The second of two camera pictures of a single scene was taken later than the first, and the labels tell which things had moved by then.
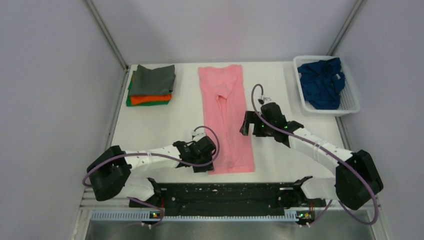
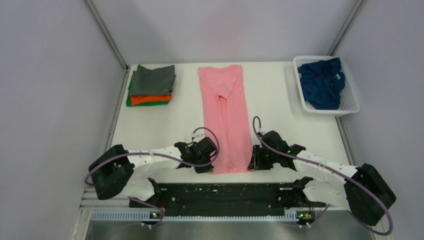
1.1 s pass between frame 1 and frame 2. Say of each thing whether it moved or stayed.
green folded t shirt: stayed
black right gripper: moved
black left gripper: stayed
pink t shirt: stayed
